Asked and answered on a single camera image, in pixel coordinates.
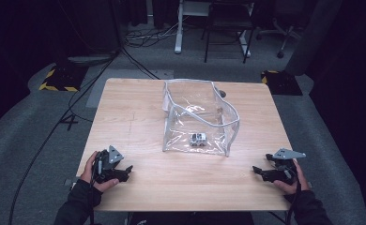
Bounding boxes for transparent plastic bag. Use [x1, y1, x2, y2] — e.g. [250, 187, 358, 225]
[161, 79, 241, 158]

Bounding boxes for white desk frame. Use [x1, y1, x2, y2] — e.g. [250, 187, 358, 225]
[174, 0, 254, 58]

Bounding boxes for person's left hand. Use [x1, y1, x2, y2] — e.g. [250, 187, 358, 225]
[80, 151, 120, 193]

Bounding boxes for black chair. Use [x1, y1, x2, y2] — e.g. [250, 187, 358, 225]
[201, 0, 256, 65]

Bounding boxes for hand-held gripper cable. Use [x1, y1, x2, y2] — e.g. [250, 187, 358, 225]
[284, 181, 301, 225]
[87, 184, 97, 225]

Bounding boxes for black yellow striped stand base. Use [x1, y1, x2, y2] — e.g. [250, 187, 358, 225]
[260, 69, 304, 97]
[38, 63, 88, 93]

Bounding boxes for right hand-held gripper cable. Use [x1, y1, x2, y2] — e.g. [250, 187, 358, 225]
[284, 181, 301, 225]

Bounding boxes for grey curtain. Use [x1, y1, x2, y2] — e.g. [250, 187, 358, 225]
[284, 0, 343, 77]

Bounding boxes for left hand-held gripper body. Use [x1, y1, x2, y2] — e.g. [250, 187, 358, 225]
[91, 144, 126, 185]

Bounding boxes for small grey toy car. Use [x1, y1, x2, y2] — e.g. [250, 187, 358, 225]
[189, 132, 208, 147]

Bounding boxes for long black floor cable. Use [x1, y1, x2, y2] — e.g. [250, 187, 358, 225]
[7, 50, 123, 225]

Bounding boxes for bundle of floor cables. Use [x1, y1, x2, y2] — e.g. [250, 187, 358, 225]
[123, 15, 179, 49]

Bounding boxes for office chair wheeled base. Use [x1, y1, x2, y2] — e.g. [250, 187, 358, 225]
[254, 18, 305, 60]

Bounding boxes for thin black floor cable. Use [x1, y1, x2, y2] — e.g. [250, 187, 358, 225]
[120, 46, 160, 81]

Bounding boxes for grey tape strip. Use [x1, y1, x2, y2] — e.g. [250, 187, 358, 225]
[64, 177, 81, 188]

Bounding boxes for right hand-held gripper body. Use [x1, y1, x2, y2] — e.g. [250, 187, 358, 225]
[271, 147, 307, 186]

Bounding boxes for person's right hand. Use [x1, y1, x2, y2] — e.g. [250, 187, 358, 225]
[273, 158, 311, 196]

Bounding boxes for left hand-held gripper cable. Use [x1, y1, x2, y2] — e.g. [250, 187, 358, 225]
[87, 184, 97, 225]

